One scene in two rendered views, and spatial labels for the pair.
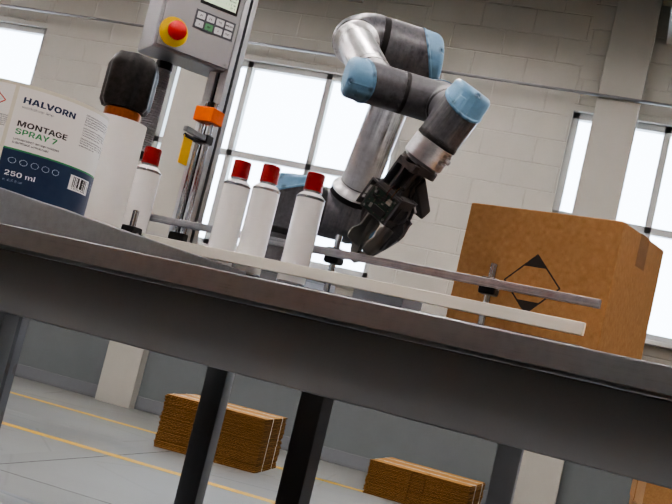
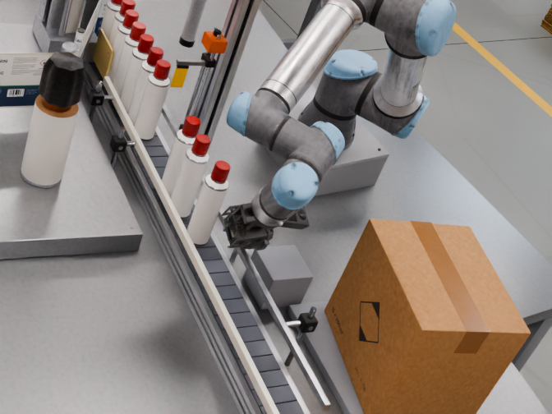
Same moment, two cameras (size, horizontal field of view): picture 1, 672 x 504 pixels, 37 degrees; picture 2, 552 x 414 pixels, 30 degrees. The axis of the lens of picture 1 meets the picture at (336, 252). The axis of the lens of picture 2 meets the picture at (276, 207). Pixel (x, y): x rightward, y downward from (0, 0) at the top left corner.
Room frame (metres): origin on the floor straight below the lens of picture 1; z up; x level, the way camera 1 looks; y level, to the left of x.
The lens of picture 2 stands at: (0.31, -0.78, 2.27)
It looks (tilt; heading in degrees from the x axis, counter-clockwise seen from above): 36 degrees down; 25
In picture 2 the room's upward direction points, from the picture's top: 23 degrees clockwise
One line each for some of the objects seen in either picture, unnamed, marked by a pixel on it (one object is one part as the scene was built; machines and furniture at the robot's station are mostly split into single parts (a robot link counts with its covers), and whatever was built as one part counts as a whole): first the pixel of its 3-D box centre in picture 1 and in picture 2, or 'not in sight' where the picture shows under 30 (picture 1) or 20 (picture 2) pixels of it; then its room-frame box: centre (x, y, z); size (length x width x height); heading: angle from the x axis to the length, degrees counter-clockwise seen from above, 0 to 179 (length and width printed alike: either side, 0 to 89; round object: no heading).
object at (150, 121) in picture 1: (152, 111); (198, 5); (2.08, 0.44, 1.18); 0.04 x 0.04 x 0.21
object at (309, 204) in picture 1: (303, 229); (209, 202); (1.79, 0.07, 0.98); 0.05 x 0.05 x 0.20
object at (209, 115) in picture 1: (183, 177); (186, 91); (1.97, 0.32, 1.05); 0.10 x 0.04 x 0.33; 154
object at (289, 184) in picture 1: (292, 201); (348, 80); (2.33, 0.12, 1.10); 0.13 x 0.12 x 0.14; 102
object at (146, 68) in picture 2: not in sight; (146, 86); (1.97, 0.44, 0.98); 0.05 x 0.05 x 0.20
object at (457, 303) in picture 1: (277, 266); (180, 227); (1.76, 0.09, 0.91); 1.07 x 0.01 x 0.02; 64
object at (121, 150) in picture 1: (114, 143); (53, 119); (1.63, 0.39, 1.03); 0.09 x 0.09 x 0.30
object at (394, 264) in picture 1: (302, 246); (218, 209); (1.82, 0.06, 0.96); 1.07 x 0.01 x 0.01; 64
